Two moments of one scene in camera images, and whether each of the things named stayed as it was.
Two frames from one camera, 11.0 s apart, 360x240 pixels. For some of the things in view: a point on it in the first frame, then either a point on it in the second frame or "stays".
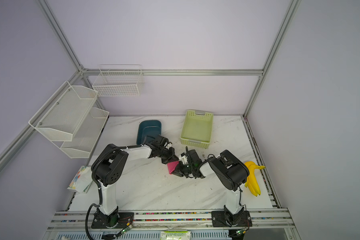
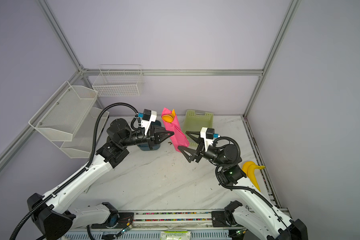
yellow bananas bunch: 251,181 stays
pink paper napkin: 171,166 → 177,136
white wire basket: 118,80 stays
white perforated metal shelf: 69,121 stays
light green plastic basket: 196,128 stays
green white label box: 175,235 stays
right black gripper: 179,168 → 201,150
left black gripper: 172,158 → 158,138
